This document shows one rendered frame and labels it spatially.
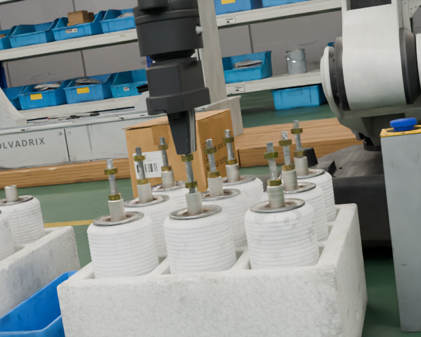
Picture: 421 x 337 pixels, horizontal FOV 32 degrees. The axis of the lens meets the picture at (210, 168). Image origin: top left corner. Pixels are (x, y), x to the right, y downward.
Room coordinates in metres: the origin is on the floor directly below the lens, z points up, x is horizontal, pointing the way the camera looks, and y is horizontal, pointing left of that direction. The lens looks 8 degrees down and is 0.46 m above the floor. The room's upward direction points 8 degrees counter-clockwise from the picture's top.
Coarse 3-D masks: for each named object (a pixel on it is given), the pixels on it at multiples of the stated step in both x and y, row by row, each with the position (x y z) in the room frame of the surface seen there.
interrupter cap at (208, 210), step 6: (180, 210) 1.06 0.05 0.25; (186, 210) 1.05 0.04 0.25; (204, 210) 1.05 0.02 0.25; (210, 210) 1.03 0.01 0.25; (216, 210) 1.02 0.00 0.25; (174, 216) 1.02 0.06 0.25; (180, 216) 1.01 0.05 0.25; (186, 216) 1.01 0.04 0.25; (192, 216) 1.00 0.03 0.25; (198, 216) 1.00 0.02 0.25; (204, 216) 1.00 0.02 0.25
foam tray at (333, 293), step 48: (336, 240) 1.05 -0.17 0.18; (96, 288) 1.00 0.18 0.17; (144, 288) 0.98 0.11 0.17; (192, 288) 0.96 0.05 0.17; (240, 288) 0.94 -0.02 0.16; (288, 288) 0.92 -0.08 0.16; (336, 288) 0.91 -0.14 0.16; (96, 336) 1.00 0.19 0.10; (144, 336) 0.98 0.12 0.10; (192, 336) 0.96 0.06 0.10; (240, 336) 0.94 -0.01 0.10; (288, 336) 0.92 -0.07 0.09; (336, 336) 0.91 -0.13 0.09
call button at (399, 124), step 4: (392, 120) 1.14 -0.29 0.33; (396, 120) 1.13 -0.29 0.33; (400, 120) 1.13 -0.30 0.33; (404, 120) 1.12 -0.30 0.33; (408, 120) 1.12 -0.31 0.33; (412, 120) 1.12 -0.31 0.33; (416, 120) 1.13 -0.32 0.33; (392, 124) 1.13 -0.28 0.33; (396, 124) 1.12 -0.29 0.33; (400, 124) 1.12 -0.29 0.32; (404, 124) 1.12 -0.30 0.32; (408, 124) 1.12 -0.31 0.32; (412, 124) 1.12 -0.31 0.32; (396, 128) 1.13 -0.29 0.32; (400, 128) 1.12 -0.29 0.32; (404, 128) 1.12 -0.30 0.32; (408, 128) 1.12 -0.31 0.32; (412, 128) 1.12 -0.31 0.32
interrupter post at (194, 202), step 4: (196, 192) 1.03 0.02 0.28; (188, 196) 1.02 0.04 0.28; (192, 196) 1.02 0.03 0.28; (196, 196) 1.02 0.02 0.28; (200, 196) 1.03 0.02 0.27; (188, 200) 1.03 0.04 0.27; (192, 200) 1.02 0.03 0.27; (196, 200) 1.02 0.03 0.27; (200, 200) 1.03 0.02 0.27; (188, 204) 1.03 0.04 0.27; (192, 204) 1.02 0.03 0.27; (196, 204) 1.02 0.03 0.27; (200, 204) 1.03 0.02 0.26; (188, 208) 1.03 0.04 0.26; (192, 208) 1.02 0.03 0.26; (196, 208) 1.02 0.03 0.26; (200, 208) 1.03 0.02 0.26; (188, 212) 1.03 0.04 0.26; (192, 212) 1.02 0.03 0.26; (196, 212) 1.02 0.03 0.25; (200, 212) 1.03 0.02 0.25
